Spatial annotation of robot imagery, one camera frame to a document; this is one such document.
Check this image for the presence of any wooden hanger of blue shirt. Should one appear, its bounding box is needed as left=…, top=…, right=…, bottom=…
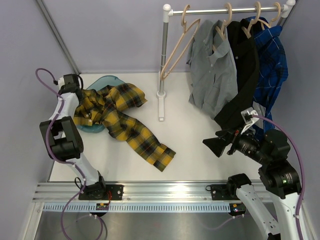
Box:
left=257, top=1, right=282, bottom=30

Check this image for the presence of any grey shirt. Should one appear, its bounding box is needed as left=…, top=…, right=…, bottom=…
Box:
left=187, top=20, right=238, bottom=119

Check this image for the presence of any yellow plaid shirt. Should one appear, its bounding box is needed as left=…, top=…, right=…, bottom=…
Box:
left=73, top=83, right=176, bottom=172

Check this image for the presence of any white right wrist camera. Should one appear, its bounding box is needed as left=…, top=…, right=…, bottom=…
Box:
left=241, top=107, right=259, bottom=134

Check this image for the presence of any purple cable under right base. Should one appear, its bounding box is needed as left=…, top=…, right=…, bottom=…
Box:
left=199, top=212, right=251, bottom=231

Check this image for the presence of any blue plaid shirt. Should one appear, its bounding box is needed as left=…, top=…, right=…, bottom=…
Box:
left=246, top=16, right=289, bottom=141

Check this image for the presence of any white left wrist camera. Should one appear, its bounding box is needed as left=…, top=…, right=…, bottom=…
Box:
left=58, top=77, right=65, bottom=88

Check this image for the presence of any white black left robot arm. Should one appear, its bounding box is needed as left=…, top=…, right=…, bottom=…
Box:
left=39, top=74, right=108, bottom=200

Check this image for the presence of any wooden hanger of black shirt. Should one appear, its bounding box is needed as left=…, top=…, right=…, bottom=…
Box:
left=241, top=1, right=262, bottom=39

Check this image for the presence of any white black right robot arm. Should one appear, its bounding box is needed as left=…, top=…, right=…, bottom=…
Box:
left=202, top=129, right=308, bottom=240

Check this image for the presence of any black shirt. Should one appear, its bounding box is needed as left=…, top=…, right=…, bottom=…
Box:
left=214, top=19, right=260, bottom=130

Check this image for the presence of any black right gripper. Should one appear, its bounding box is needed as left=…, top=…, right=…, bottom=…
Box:
left=203, top=118, right=270, bottom=165

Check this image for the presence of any white slotted cable duct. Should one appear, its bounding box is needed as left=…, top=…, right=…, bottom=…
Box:
left=43, top=202, right=232, bottom=213

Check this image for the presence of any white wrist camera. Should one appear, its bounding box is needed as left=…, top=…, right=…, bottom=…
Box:
left=58, top=77, right=65, bottom=88
left=241, top=107, right=259, bottom=134

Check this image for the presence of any teal plastic tub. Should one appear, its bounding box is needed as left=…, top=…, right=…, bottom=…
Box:
left=77, top=75, right=125, bottom=134

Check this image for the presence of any aluminium mounting rail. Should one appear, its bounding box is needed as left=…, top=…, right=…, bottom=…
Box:
left=32, top=181, right=305, bottom=202

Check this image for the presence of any white metal clothes rack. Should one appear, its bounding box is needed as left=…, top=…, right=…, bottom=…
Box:
left=156, top=0, right=296, bottom=122

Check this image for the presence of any wooden hanger of grey shirt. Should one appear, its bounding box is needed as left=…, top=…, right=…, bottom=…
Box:
left=215, top=2, right=233, bottom=42

